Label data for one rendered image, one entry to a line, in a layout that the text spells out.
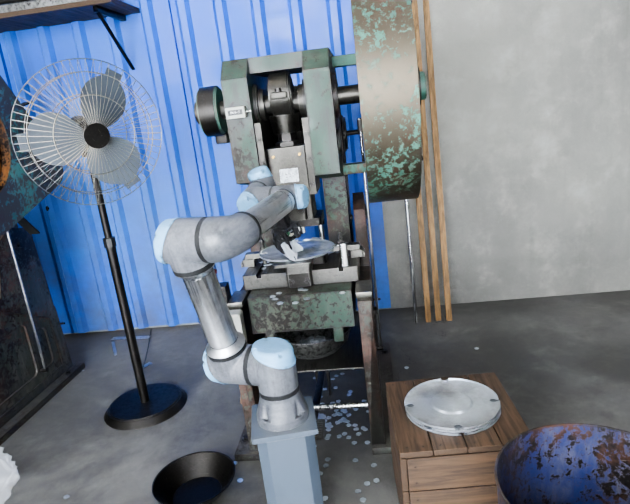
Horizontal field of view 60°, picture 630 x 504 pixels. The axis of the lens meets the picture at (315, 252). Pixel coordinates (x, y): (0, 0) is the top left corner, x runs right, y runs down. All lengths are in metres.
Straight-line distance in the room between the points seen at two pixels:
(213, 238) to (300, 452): 0.67
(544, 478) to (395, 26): 1.31
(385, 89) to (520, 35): 1.77
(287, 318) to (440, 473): 0.78
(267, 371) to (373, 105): 0.84
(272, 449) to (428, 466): 0.44
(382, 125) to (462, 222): 1.77
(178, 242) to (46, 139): 1.15
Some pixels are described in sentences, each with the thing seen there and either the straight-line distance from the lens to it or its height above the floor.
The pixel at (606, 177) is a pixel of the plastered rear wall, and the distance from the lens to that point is 3.60.
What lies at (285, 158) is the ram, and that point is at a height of 1.13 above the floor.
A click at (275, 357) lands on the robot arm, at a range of 1.51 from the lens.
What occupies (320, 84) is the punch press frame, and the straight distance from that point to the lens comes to 2.00.
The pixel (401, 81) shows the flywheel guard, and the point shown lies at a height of 1.35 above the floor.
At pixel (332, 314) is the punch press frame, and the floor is 0.55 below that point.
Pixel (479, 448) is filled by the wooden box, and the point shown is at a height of 0.34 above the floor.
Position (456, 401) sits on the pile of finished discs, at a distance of 1.81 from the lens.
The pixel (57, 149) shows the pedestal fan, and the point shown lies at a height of 1.26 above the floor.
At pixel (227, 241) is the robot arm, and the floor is 1.02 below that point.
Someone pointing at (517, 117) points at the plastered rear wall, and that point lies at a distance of 3.39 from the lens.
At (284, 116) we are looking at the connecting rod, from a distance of 2.08.
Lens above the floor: 1.31
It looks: 15 degrees down
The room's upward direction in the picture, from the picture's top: 7 degrees counter-clockwise
